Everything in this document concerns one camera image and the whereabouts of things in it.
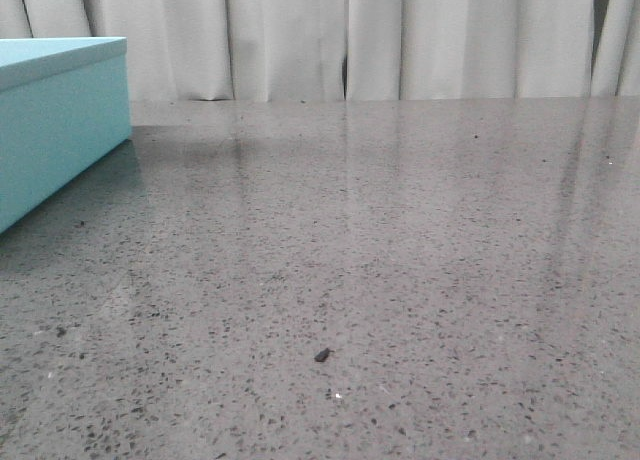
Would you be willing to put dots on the light blue plastic box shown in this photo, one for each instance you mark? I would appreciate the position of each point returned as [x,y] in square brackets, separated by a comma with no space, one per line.
[64,105]

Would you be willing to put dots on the small black debris piece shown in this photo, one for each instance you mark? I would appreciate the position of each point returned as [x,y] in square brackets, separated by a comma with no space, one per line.
[323,355]

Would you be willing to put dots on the white pleated curtain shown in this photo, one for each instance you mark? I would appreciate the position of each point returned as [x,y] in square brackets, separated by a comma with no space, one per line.
[332,50]

